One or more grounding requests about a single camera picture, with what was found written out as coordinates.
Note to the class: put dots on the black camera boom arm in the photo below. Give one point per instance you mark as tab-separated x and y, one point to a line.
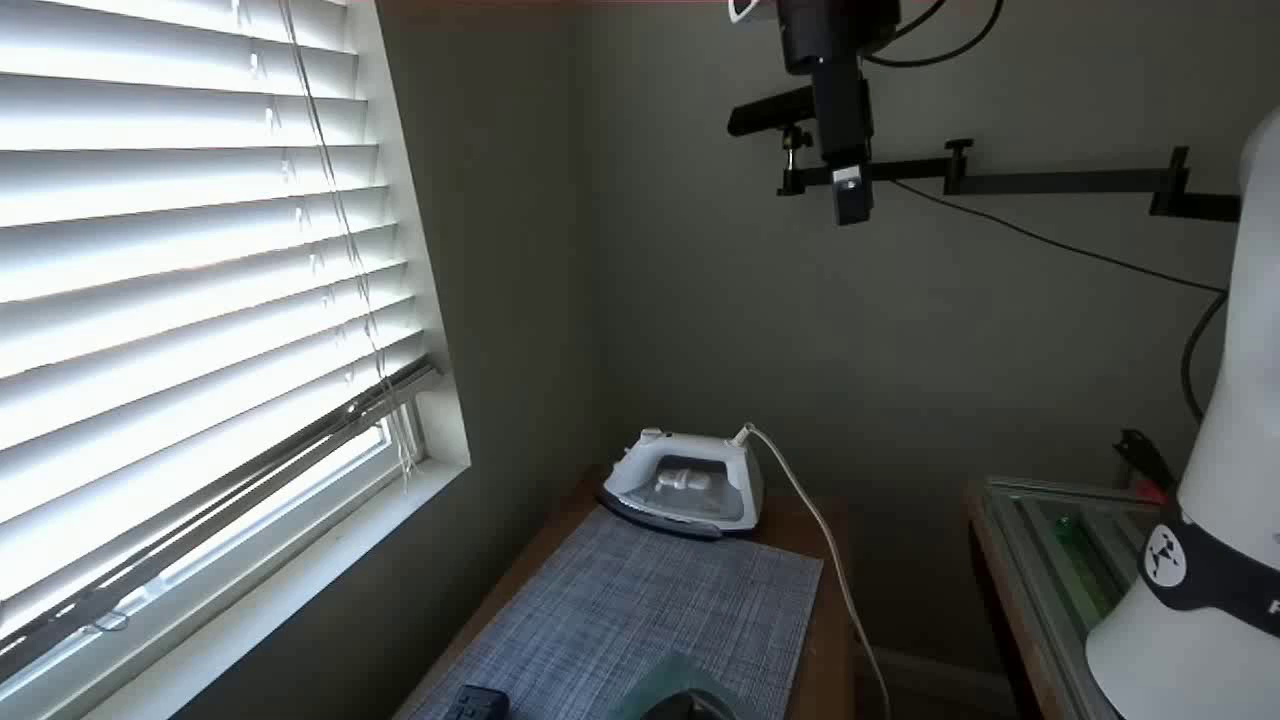
1160	185

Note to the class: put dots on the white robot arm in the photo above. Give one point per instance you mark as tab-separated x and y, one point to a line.
1196	633

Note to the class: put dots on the white window blinds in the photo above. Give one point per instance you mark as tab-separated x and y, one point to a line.
206	240

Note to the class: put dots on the aluminium rail base frame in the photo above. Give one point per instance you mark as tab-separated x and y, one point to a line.
1059	560

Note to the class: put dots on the grey woven placemat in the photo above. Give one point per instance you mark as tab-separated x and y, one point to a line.
615	602

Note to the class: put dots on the white clothes iron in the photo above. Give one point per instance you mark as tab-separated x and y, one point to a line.
691	486

